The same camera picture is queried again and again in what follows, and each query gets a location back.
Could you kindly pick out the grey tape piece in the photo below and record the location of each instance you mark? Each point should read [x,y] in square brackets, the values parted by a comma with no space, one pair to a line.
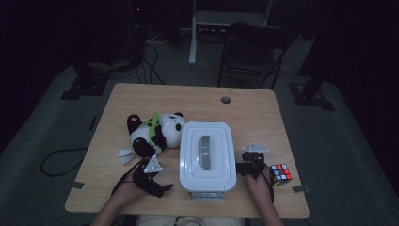
[300,188]
[77,185]

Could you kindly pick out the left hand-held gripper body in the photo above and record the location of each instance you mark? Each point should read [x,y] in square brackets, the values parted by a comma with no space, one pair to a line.
[147,177]

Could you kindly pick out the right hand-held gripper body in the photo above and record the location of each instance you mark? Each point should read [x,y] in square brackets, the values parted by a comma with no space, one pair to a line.
[254,161]

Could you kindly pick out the small black floor object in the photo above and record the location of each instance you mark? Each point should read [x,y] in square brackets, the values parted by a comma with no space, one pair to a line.
[93,123]

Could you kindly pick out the colourful puzzle cube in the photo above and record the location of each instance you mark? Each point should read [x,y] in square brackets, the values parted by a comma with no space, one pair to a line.
[281,175]

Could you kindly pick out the dark equipment tower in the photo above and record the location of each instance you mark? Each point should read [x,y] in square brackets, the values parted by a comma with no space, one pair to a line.
[136,31]

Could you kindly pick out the black folding chair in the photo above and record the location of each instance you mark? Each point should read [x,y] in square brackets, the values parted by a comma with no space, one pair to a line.
[254,53]

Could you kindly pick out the person's left hand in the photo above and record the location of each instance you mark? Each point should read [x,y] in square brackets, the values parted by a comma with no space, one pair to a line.
[127,190]

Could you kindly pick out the white metal stand frame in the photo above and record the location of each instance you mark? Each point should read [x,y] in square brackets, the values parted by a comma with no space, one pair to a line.
[193,40]

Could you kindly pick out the person's right hand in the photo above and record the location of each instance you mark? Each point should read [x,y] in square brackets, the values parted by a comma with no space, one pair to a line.
[258,188]

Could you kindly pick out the panda plush toy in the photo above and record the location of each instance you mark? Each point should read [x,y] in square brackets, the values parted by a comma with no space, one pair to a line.
[156,135]

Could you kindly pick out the black stand base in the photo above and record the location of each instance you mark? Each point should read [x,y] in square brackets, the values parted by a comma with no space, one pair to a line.
[86,84]
[309,95]

